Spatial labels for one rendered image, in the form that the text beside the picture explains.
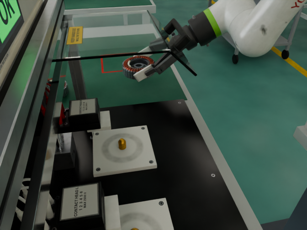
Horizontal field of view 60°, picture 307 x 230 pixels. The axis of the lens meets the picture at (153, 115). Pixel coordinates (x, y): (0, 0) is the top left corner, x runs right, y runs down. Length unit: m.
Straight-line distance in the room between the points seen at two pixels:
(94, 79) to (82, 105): 0.45
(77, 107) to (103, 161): 0.15
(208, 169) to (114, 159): 0.23
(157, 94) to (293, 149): 1.27
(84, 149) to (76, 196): 0.30
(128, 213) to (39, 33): 0.37
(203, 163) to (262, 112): 1.61
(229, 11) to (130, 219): 0.61
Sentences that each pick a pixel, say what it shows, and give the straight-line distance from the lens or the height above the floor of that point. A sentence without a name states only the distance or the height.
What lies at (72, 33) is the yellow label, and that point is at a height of 1.07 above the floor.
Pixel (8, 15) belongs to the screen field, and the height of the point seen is 1.16.
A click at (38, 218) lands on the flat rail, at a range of 0.29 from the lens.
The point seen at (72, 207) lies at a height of 0.92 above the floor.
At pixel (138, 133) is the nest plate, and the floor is 0.78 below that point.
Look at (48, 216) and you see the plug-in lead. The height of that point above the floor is 0.91.
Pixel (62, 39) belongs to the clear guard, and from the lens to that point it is 0.56.
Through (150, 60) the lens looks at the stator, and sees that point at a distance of 0.92.
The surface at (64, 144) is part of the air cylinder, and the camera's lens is 0.67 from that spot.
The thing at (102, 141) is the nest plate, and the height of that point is 0.78.
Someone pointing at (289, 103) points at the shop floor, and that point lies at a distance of 2.45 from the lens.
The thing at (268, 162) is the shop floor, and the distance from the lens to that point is 1.85.
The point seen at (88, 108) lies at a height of 0.92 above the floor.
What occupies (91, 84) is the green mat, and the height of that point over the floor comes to 0.75.
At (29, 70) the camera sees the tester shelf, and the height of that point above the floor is 1.11.
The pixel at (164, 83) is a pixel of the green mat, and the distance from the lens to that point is 0.99.
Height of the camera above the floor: 1.27
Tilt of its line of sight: 38 degrees down
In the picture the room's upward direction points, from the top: straight up
